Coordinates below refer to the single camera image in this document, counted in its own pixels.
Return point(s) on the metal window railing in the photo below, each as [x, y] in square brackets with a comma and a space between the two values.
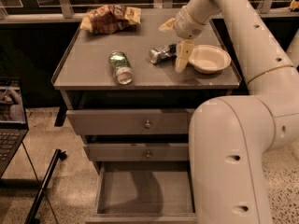
[65, 3]

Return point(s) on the grey top drawer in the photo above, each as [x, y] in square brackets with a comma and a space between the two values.
[129, 121]

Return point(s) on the grey open bottom drawer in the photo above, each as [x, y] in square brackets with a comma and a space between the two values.
[144, 192]

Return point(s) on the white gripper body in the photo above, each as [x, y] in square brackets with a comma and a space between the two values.
[188, 29]

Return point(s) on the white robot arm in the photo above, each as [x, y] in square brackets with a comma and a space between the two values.
[228, 135]

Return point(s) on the grey middle drawer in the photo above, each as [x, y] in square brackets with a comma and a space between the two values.
[137, 152]

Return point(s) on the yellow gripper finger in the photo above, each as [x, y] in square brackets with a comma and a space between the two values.
[168, 26]
[183, 50]

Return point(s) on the black stand bar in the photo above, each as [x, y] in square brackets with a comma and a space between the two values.
[42, 186]

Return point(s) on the white bowl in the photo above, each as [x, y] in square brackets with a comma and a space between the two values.
[208, 59]

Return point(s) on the crumpled chip bag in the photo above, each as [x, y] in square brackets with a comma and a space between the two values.
[109, 19]

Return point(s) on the black laptop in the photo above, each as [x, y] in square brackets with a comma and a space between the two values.
[13, 120]

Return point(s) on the grey drawer cabinet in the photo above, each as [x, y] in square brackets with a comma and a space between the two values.
[84, 77]

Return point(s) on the green soda can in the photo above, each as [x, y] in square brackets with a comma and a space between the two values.
[122, 71]

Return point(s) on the blue silver redbull can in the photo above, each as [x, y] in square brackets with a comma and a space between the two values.
[163, 53]

